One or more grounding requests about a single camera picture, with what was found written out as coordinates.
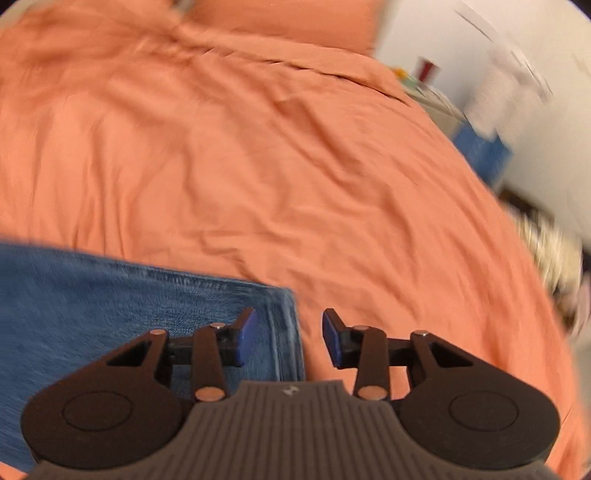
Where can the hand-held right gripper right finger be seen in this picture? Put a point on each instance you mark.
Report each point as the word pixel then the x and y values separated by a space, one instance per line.
pixel 330 339

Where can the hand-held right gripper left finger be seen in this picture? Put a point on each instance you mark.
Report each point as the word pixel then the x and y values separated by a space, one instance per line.
pixel 244 339

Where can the blue denim pants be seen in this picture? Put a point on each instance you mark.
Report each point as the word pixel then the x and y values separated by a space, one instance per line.
pixel 92 304

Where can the orange bed duvet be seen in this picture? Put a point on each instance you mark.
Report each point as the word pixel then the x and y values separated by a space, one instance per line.
pixel 258 161

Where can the dark patterned cloth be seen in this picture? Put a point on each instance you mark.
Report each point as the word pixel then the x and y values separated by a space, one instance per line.
pixel 549 244

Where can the blue box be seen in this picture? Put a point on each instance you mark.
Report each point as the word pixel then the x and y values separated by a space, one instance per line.
pixel 482 152

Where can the beige nightstand with clutter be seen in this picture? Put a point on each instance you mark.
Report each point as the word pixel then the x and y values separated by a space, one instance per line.
pixel 438 106

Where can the red cup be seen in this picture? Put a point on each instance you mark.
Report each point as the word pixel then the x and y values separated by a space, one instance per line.
pixel 425 69

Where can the white blurred object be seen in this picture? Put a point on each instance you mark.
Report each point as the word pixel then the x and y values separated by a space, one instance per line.
pixel 498 92

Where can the orange pillow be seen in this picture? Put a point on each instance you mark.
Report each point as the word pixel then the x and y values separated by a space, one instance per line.
pixel 286 18

